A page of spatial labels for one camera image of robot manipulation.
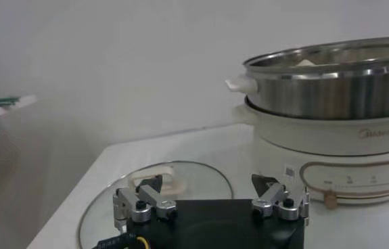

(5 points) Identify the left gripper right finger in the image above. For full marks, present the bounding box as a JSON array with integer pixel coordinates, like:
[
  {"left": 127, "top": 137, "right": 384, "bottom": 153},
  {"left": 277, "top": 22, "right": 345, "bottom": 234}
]
[{"left": 250, "top": 173, "right": 310, "bottom": 227}]

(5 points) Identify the perforated steel steamer basket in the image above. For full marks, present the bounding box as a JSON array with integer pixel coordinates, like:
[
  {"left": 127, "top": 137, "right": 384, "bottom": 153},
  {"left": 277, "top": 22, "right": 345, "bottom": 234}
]
[{"left": 225, "top": 35, "right": 389, "bottom": 121}]

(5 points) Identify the white electric cooker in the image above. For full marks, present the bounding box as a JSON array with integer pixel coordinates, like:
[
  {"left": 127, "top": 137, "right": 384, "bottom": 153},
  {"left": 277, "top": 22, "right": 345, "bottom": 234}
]
[{"left": 234, "top": 96, "right": 389, "bottom": 210}]

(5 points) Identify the glass lid with white handle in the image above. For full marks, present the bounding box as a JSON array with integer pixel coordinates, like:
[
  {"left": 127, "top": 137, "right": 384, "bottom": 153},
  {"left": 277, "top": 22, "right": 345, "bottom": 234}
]
[{"left": 78, "top": 160, "right": 235, "bottom": 249}]

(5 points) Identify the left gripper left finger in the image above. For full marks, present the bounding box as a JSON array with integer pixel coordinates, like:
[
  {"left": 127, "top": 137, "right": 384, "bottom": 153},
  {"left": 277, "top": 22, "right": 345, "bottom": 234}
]
[{"left": 112, "top": 173, "right": 179, "bottom": 234}]

